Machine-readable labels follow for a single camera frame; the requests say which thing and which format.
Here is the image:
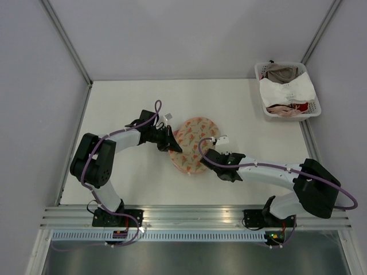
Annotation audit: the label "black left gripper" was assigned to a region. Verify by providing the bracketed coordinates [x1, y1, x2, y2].
[148, 125, 182, 154]

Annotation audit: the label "floral mesh laundry bag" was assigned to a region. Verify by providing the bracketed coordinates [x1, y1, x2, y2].
[169, 117, 221, 174]

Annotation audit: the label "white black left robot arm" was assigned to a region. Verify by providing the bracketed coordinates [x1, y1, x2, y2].
[70, 110, 182, 227]

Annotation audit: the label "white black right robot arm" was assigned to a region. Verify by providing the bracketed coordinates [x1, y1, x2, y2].
[200, 149, 341, 227]

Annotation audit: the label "white bra in basket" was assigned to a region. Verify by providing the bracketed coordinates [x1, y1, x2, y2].
[259, 72, 317, 108]

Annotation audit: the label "pink red garments in basket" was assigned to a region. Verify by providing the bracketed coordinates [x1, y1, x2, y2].
[266, 103, 309, 117]

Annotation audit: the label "grey garment in basket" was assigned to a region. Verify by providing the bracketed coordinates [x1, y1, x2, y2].
[263, 63, 299, 84]

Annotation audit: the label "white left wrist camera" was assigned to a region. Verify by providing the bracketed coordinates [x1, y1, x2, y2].
[164, 113, 173, 120]

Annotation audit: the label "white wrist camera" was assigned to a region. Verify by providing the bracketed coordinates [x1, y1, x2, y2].
[164, 113, 173, 120]
[214, 135, 229, 146]

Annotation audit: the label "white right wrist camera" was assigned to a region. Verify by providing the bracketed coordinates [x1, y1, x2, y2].
[214, 135, 229, 146]

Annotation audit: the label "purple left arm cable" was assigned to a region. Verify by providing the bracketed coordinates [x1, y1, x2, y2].
[51, 99, 164, 253]

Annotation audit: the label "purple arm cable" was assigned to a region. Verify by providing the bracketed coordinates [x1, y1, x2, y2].
[51, 99, 164, 253]
[198, 137, 358, 249]

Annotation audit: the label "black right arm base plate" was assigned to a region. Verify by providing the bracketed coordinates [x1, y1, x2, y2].
[241, 209, 272, 231]

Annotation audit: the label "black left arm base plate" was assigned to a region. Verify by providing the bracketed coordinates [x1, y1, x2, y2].
[92, 208, 143, 227]

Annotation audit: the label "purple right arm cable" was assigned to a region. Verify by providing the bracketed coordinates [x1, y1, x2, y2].
[198, 137, 358, 249]

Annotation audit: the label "aluminium mounting rail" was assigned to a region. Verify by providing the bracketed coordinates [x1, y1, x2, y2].
[40, 205, 352, 230]

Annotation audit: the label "white slotted cable duct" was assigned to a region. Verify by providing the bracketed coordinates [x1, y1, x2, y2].
[52, 230, 267, 242]

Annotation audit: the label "left aluminium frame post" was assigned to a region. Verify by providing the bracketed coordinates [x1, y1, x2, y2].
[39, 0, 93, 88]

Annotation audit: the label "aluminium frame post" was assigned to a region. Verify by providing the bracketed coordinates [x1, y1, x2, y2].
[300, 0, 344, 65]
[39, 0, 93, 88]

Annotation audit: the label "right aluminium frame post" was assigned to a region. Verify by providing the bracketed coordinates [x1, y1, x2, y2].
[300, 0, 344, 65]

